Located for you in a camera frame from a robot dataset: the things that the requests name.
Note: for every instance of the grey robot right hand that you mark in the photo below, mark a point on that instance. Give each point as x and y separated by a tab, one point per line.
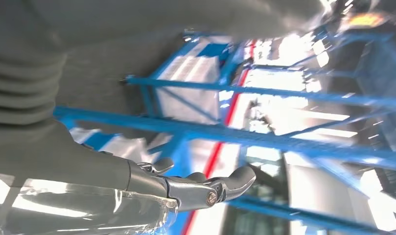
55	162

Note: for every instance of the blue metal shelf rack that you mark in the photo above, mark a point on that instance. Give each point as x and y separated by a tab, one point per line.
217	133

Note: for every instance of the white plastic crate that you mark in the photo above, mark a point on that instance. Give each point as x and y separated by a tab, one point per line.
184	90

